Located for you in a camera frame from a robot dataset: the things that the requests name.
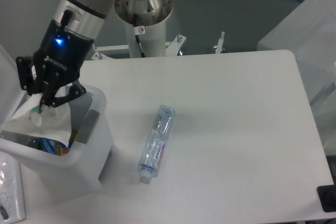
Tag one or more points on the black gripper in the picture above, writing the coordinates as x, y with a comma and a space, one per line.
57, 63

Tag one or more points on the white tissue wrapper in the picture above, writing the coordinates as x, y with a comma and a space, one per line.
46, 121

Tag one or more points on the crushed clear plastic bottle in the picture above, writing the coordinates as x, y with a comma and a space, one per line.
149, 163

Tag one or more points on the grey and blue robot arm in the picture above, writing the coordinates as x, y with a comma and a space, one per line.
86, 17

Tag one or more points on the white trash can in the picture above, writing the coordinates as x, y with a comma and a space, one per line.
79, 171

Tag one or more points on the colourful snack wrapper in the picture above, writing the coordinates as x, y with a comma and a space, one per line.
54, 147

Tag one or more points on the clear plastic sheet tray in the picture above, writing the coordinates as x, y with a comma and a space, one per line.
13, 208

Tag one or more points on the black device at table edge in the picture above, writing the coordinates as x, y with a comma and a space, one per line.
326, 195

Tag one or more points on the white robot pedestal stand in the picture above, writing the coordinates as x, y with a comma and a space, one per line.
143, 42

